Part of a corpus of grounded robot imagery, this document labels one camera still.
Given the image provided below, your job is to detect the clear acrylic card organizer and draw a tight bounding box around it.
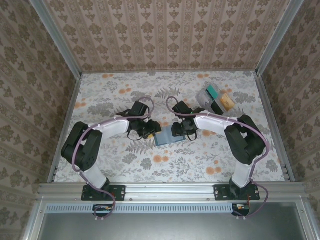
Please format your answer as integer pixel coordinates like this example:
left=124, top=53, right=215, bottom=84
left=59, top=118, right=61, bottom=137
left=196, top=83, right=236, bottom=116

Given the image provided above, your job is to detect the aluminium front rail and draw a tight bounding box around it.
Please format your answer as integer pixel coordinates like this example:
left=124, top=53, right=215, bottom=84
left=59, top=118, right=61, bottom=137
left=36, top=181, right=308, bottom=201

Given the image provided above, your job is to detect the aluminium frame post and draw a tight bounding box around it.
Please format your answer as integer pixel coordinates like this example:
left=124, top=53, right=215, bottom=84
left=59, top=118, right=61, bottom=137
left=29, top=0, right=83, bottom=78
left=255, top=0, right=302, bottom=77

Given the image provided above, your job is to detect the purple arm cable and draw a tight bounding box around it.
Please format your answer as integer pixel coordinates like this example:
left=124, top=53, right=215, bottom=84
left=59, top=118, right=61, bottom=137
left=166, top=96, right=271, bottom=221
left=71, top=96, right=155, bottom=223

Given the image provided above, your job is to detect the aluminium frame bar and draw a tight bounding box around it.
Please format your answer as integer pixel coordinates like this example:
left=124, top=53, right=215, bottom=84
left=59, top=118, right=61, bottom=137
left=297, top=199, right=320, bottom=240
left=23, top=199, right=47, bottom=240

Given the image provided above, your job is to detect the aluminium side rail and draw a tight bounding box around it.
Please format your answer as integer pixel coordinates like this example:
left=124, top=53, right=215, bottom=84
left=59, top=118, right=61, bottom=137
left=47, top=73, right=83, bottom=183
left=254, top=72, right=296, bottom=183

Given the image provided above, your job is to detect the white slotted cable duct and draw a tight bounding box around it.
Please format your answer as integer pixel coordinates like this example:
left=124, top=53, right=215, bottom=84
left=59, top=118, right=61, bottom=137
left=46, top=202, right=233, bottom=214

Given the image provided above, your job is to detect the teal leather card holder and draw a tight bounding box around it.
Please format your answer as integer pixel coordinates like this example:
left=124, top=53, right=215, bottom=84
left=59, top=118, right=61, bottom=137
left=153, top=125, right=188, bottom=147

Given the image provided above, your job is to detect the black credit card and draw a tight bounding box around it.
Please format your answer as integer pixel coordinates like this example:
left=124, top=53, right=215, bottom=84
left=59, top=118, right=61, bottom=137
left=209, top=101, right=223, bottom=116

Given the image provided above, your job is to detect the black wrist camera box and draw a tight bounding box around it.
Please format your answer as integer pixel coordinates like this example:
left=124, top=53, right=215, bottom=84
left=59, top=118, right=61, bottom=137
left=171, top=101, right=193, bottom=117
left=130, top=99, right=152, bottom=119

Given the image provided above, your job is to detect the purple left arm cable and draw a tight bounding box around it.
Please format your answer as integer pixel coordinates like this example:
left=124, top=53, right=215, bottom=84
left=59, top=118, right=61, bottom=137
left=71, top=96, right=155, bottom=223

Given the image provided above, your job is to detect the orange credit card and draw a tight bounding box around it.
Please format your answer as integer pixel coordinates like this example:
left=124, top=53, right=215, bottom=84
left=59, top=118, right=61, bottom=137
left=219, top=94, right=236, bottom=111

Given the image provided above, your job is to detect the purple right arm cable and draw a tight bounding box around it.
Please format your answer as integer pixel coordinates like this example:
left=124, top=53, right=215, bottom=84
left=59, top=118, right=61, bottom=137
left=166, top=96, right=271, bottom=221

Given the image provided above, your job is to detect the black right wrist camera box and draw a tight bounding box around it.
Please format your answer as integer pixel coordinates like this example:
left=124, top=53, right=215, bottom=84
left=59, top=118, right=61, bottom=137
left=171, top=101, right=193, bottom=117

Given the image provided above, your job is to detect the grey metal panel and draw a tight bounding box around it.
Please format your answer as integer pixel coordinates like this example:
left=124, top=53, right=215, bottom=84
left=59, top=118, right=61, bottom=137
left=37, top=212, right=307, bottom=240

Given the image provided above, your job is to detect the teal credit card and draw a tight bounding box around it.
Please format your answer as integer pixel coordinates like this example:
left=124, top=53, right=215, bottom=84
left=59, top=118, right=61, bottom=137
left=206, top=85, right=220, bottom=99

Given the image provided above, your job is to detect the small controller board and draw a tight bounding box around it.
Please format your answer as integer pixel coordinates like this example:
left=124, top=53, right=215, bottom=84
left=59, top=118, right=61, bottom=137
left=92, top=203, right=113, bottom=218
left=231, top=203, right=251, bottom=217

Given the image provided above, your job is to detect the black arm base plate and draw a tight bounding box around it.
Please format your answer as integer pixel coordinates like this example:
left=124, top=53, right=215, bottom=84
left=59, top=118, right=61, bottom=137
left=81, top=184, right=127, bottom=202
left=214, top=184, right=261, bottom=202

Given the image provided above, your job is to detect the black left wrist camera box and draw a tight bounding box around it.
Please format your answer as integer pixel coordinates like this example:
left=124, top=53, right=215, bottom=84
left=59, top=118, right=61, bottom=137
left=130, top=99, right=152, bottom=119

